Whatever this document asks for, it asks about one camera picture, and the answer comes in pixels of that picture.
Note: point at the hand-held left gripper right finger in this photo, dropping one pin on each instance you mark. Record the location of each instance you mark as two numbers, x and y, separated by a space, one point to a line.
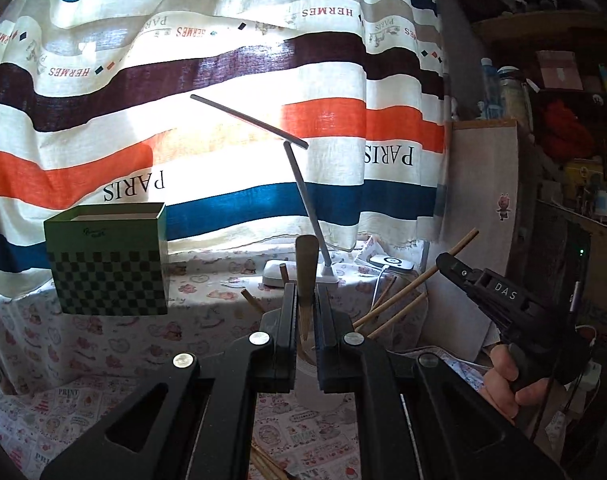
326 320

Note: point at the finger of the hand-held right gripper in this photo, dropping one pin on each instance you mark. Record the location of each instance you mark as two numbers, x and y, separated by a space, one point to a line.
458 272

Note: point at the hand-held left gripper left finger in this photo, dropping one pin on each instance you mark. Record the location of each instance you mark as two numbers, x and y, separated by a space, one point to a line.
288 320

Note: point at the bunch of wooden chopsticks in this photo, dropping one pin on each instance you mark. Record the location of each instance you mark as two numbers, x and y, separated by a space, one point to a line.
269 467

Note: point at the person's right hand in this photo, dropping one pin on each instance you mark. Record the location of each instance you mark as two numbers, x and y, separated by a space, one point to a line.
501 375

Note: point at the white desk lamp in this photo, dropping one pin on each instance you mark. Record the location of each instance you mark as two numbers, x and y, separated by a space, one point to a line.
272 274

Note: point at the white charger puck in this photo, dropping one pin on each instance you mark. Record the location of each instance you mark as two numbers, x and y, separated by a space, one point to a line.
391 261

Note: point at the white power strip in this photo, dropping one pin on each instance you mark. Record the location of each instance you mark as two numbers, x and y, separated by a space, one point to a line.
591 375

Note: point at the bear-printed white cloth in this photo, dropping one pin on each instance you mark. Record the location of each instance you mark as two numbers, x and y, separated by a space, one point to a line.
208 320

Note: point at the white panel board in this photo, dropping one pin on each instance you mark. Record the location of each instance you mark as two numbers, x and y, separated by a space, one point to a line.
478 185

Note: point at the red cloth bundle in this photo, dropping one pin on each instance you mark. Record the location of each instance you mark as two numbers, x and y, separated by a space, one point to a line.
566 130

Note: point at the green checkered box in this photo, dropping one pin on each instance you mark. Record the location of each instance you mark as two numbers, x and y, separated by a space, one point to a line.
108 280

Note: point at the clear bottle blue cap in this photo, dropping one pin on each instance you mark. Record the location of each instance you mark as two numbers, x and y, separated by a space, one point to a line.
491 90

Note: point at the pink cardboard box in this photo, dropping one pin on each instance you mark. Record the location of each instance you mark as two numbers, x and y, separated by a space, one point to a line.
558 70

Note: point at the striped printed curtain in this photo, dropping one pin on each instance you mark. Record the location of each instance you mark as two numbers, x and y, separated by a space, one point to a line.
233 70

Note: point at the strawberry-printed tablecloth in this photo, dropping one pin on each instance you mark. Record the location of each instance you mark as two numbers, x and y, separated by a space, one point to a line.
48 425

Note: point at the wooden shelf unit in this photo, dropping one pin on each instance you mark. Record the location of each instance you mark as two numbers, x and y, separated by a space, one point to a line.
543 22

